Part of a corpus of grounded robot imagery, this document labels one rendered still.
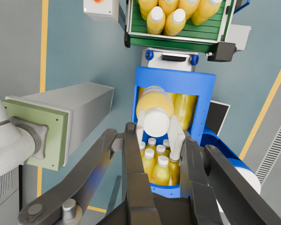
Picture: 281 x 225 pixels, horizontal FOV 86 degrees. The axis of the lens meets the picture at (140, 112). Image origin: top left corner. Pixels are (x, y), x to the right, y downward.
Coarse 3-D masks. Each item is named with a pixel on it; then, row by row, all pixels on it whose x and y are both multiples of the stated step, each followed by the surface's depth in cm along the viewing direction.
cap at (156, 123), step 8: (152, 112) 21; (160, 112) 21; (152, 120) 21; (160, 120) 21; (168, 120) 21; (144, 128) 22; (152, 128) 21; (160, 128) 21; (168, 128) 21; (152, 136) 22; (160, 136) 22
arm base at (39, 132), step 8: (16, 120) 68; (24, 120) 70; (24, 128) 65; (32, 128) 67; (40, 128) 68; (48, 128) 70; (32, 136) 65; (40, 136) 69; (40, 144) 69; (40, 152) 71
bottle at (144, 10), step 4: (140, 0) 52; (144, 0) 51; (148, 0) 51; (152, 0) 51; (156, 0) 52; (140, 4) 54; (144, 4) 52; (148, 4) 52; (152, 4) 52; (156, 4) 54; (140, 8) 58; (144, 8) 55; (148, 8) 54; (152, 8) 55; (140, 12) 64; (144, 12) 59; (148, 12) 57; (144, 16) 63
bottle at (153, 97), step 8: (152, 88) 33; (160, 88) 35; (144, 96) 27; (152, 96) 25; (160, 96) 25; (168, 96) 29; (144, 104) 25; (152, 104) 24; (160, 104) 24; (168, 104) 25; (136, 112) 27; (168, 112) 24
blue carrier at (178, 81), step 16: (144, 80) 48; (160, 80) 44; (176, 80) 43; (192, 80) 43; (208, 80) 45; (208, 96) 48; (192, 128) 48; (160, 144) 79; (160, 192) 54; (176, 192) 55
